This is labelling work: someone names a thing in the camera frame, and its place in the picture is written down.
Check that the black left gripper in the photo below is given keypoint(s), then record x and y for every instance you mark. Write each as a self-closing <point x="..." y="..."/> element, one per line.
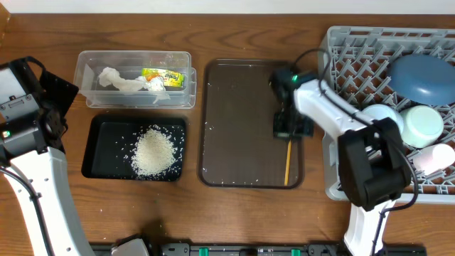
<point x="60" y="92"/>

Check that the light green bowl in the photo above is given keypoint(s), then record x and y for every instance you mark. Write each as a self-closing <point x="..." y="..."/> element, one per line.
<point x="422" y="126"/>

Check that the pile of rice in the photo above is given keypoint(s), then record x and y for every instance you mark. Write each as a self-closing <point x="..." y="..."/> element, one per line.
<point x="156" y="152"/>

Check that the light blue bowl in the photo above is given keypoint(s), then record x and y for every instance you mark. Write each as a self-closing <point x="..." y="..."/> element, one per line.
<point x="379" y="112"/>

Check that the black plastic tray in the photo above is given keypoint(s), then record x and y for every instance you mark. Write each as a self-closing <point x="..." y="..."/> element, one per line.
<point x="112" y="146"/>

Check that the dark blue plate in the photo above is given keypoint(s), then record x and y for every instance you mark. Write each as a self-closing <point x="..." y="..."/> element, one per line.
<point x="423" y="79"/>

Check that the yellow snack wrapper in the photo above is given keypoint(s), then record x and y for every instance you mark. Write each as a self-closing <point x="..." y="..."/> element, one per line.
<point x="167" y="78"/>

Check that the clear plastic bin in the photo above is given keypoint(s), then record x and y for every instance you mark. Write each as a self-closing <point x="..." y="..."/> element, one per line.
<point x="129" y="63"/>

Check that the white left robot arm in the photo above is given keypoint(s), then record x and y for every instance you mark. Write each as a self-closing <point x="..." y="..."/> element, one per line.
<point x="33" y="157"/>

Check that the pink cup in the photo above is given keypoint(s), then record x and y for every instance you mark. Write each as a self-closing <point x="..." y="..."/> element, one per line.
<point x="434" y="158"/>

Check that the wooden chopstick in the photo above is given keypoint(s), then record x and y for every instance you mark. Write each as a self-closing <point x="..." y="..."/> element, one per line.
<point x="288" y="163"/>

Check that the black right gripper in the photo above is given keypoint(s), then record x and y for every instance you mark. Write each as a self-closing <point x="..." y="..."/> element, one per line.
<point x="283" y="111"/>

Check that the brown serving tray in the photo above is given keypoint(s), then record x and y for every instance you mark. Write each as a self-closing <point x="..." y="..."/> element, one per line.
<point x="238" y="149"/>

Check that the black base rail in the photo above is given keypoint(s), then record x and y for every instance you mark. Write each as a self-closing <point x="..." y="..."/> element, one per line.
<point x="181" y="249"/>

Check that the white tissue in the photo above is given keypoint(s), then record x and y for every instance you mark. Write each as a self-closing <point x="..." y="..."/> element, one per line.
<point x="153" y="82"/>

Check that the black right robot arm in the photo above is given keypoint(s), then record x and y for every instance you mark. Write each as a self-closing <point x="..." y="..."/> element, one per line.
<point x="370" y="160"/>

